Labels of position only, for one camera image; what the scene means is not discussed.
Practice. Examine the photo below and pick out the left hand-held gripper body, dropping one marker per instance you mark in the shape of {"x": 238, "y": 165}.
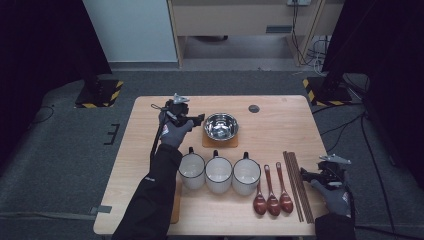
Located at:
{"x": 176, "y": 111}

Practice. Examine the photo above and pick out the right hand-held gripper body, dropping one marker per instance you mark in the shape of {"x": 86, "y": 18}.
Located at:
{"x": 333, "y": 173}

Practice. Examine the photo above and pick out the row of wooden chopsticks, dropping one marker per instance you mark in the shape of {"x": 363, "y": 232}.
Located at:
{"x": 298, "y": 186}

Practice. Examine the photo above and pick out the stainless steel bowl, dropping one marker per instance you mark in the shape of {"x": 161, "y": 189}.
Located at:
{"x": 220, "y": 126}

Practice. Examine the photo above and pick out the carved wooden trivet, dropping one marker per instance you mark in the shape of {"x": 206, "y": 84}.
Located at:
{"x": 220, "y": 144}
{"x": 176, "y": 206}

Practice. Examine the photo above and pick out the reddish brown wooden spoon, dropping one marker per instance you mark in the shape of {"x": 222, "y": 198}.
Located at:
{"x": 286, "y": 201}
{"x": 272, "y": 205}
{"x": 259, "y": 204}

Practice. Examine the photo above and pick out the person's left hand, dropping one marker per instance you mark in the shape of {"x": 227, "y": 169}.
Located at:
{"x": 173, "y": 135}

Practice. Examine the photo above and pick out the person's right hand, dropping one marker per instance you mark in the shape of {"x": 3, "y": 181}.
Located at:
{"x": 336, "y": 200}

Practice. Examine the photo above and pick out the white mug with black rim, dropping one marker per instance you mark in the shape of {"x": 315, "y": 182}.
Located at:
{"x": 246, "y": 175}
{"x": 191, "y": 170}
{"x": 218, "y": 173}

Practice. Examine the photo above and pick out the grey round table grommet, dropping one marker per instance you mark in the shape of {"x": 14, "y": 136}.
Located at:
{"x": 254, "y": 108}

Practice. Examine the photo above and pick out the black striped stand base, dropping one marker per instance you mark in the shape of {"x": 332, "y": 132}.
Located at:
{"x": 328, "y": 96}
{"x": 100, "y": 96}

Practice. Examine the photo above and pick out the white panel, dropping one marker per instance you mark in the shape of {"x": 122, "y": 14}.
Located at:
{"x": 133, "y": 30}

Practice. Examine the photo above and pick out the light wooden desk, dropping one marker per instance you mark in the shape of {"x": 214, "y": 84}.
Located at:
{"x": 233, "y": 20}

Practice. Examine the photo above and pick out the grey tape piece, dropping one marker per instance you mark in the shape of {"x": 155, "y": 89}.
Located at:
{"x": 101, "y": 209}

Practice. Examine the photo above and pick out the black curtain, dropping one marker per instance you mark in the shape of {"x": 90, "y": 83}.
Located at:
{"x": 40, "y": 40}
{"x": 383, "y": 40}

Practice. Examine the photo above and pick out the white power strip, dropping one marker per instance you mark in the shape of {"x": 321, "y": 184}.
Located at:
{"x": 298, "y": 2}

